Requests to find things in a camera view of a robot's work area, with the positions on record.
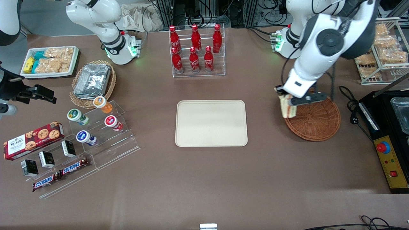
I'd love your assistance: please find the green lid yogurt cup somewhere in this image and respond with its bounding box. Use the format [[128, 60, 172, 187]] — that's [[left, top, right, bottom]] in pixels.
[[67, 109, 89, 126]]

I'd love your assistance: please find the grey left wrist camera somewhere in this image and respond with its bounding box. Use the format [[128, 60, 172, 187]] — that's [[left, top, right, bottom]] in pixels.
[[289, 92, 328, 106]]

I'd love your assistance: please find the red Walkers cookie box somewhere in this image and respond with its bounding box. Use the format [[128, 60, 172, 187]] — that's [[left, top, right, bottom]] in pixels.
[[3, 121, 65, 161]]

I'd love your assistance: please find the orange lid yogurt cup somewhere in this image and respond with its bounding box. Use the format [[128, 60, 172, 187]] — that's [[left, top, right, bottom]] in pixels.
[[93, 96, 113, 114]]

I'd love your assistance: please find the red lid yogurt cup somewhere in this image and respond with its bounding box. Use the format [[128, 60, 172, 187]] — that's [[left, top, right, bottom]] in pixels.
[[104, 115, 123, 132]]

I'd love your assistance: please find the clear acrylic bottle rack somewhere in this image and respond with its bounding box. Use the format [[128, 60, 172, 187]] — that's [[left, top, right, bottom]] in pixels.
[[169, 24, 226, 78]]

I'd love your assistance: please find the crumpled beige bag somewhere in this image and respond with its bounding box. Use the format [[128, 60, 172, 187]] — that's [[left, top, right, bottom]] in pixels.
[[115, 3, 164, 33]]

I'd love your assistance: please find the stack of foil containers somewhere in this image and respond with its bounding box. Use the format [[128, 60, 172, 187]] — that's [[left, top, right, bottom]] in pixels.
[[73, 64, 112, 100]]

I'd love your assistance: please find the clear bag of crispy snacks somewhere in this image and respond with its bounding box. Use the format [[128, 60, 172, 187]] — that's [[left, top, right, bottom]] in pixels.
[[374, 34, 398, 49], [355, 53, 377, 66], [378, 49, 408, 64], [375, 23, 390, 36], [359, 66, 382, 79]]

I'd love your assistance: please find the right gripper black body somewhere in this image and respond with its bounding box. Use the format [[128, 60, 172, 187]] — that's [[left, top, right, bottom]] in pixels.
[[0, 62, 36, 104]]

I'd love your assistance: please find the Snickers chocolate bar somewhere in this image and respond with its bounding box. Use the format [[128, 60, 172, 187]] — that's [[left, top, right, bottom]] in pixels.
[[32, 174, 62, 192], [59, 158, 90, 176]]

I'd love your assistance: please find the white connector box green light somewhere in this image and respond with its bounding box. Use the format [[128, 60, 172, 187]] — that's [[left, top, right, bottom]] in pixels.
[[270, 31, 285, 52], [127, 34, 143, 58]]

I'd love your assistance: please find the clear acrylic stepped cup stand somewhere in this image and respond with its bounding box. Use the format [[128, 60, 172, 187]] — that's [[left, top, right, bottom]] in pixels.
[[68, 100, 141, 170]]

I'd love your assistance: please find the black sealing machine yellow panel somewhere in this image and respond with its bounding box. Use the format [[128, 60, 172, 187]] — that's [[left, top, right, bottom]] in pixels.
[[358, 73, 409, 194]]

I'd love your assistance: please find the flat light wicker basket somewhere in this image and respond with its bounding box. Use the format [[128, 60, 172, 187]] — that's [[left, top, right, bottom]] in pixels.
[[69, 60, 117, 109]]

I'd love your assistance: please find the black power cable with plug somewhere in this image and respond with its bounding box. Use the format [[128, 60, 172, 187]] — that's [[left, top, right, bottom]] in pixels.
[[339, 86, 375, 142]]

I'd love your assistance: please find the triangular sandwich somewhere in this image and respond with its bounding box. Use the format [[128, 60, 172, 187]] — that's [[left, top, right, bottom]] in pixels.
[[278, 93, 298, 119]]

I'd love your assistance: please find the black floor cable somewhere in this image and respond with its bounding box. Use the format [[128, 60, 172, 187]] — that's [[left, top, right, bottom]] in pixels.
[[303, 215, 409, 230]]

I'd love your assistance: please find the cream rectangular plastic tray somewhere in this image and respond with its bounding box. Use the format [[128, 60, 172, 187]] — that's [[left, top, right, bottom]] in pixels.
[[175, 100, 248, 147]]

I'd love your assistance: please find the white rectangular snack tray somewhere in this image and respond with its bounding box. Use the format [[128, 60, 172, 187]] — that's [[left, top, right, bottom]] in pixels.
[[20, 46, 80, 79]]

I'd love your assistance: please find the blue lid yogurt cup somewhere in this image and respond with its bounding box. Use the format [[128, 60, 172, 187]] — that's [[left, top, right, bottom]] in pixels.
[[76, 130, 97, 147]]

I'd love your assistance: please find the clear plastic container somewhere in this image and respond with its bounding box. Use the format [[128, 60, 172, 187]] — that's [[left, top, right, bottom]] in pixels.
[[390, 97, 409, 135]]

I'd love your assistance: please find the round brown wicker basket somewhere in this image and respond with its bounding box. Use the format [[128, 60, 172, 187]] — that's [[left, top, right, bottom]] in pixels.
[[284, 96, 341, 142]]

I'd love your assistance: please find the clear acrylic stepped snack stand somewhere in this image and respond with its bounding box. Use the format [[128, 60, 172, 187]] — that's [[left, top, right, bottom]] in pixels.
[[6, 140, 100, 199]]

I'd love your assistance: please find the clear bag of rice crackers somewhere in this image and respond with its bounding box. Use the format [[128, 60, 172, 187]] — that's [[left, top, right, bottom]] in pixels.
[[35, 58, 72, 73], [44, 48, 74, 60]]

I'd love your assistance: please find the red cola bottle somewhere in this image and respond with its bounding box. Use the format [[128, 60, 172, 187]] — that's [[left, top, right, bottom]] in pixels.
[[212, 24, 223, 53], [169, 26, 180, 53], [171, 47, 184, 74], [191, 25, 202, 51], [189, 47, 201, 73], [204, 46, 215, 73]]

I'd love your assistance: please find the small black box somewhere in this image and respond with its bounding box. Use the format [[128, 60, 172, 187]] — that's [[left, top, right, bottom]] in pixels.
[[21, 159, 39, 177], [61, 140, 77, 158], [38, 151, 56, 169]]

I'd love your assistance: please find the white wire shelf rack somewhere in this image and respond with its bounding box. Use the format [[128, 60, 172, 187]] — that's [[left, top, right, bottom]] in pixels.
[[355, 18, 409, 85]]

